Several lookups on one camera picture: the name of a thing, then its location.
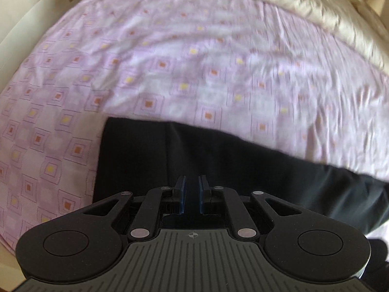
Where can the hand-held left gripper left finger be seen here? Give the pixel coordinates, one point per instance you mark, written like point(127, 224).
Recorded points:
point(182, 194)

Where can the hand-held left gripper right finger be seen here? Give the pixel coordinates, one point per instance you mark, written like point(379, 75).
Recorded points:
point(203, 194)

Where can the black pants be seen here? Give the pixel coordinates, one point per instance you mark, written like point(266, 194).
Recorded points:
point(228, 164)

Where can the pink patterned bed sheet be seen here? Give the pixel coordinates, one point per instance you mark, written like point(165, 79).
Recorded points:
point(188, 67)

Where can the beige quilt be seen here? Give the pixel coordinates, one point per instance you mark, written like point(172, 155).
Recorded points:
point(304, 3)

